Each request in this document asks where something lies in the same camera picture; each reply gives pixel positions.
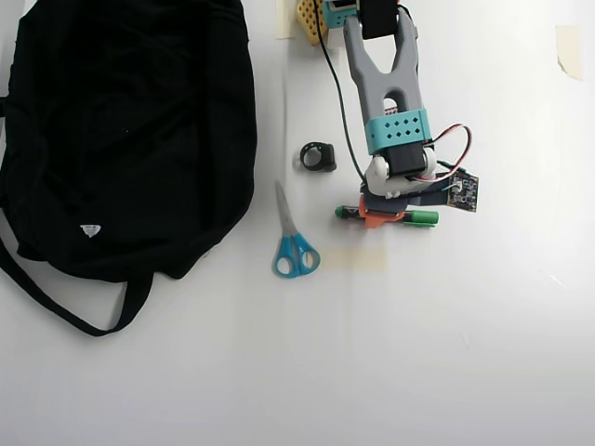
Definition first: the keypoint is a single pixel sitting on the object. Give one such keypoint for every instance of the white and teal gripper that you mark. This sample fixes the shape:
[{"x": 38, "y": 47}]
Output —
[{"x": 380, "y": 217}]

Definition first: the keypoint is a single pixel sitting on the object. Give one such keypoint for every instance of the green marker pen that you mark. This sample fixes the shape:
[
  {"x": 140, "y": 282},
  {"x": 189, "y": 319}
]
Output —
[{"x": 423, "y": 217}]

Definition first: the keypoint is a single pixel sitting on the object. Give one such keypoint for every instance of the black fabric bag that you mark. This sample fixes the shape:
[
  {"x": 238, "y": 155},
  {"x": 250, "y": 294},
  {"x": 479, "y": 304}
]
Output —
[{"x": 130, "y": 139}]

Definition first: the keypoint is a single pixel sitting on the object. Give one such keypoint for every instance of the wide masking tape strip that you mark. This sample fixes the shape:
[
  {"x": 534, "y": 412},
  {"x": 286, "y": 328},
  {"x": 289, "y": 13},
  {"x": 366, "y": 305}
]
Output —
[{"x": 353, "y": 259}]

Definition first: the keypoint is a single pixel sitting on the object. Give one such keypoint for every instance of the yellow perforated plastic part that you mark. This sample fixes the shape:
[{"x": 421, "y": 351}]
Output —
[{"x": 307, "y": 23}]

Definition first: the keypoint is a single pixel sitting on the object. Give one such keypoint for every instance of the folded masking tape strip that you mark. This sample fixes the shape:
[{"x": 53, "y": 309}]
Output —
[{"x": 284, "y": 21}]

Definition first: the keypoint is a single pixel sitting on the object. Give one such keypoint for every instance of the torn masking tape strip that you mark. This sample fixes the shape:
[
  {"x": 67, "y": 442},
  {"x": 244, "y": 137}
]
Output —
[{"x": 569, "y": 46}]

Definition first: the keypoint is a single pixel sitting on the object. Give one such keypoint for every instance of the bare camera circuit board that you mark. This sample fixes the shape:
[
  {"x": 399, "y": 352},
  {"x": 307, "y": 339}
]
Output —
[{"x": 463, "y": 191}]

